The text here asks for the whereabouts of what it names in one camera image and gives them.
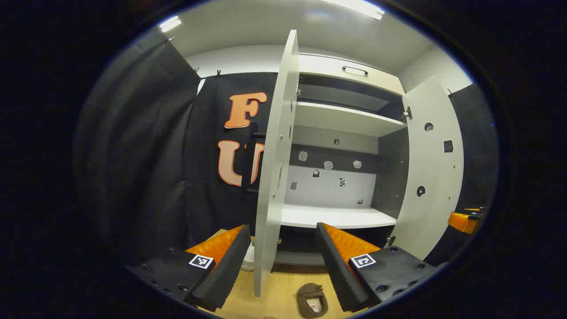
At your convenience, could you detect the white object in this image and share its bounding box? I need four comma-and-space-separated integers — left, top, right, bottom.
241, 241, 256, 271

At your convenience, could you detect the black backdrop cloth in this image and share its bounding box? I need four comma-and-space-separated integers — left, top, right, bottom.
73, 31, 500, 271

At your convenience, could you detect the brown fuzzy shoe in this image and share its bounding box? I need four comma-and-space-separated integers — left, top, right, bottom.
296, 283, 329, 319

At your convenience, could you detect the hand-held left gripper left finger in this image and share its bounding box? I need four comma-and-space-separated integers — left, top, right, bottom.
126, 224, 252, 313

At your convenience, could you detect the white shoe cabinet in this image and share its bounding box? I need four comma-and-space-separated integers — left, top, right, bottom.
275, 52, 410, 266

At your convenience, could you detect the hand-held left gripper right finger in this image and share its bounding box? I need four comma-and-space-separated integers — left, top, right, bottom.
316, 222, 437, 313

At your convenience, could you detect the white cabinet drawer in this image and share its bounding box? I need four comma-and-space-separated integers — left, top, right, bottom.
299, 53, 406, 96

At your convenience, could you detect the ceiling light strip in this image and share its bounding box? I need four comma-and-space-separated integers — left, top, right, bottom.
319, 0, 385, 21
158, 15, 183, 33

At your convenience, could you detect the white cabinet door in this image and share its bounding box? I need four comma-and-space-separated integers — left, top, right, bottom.
392, 76, 465, 262
254, 30, 299, 297

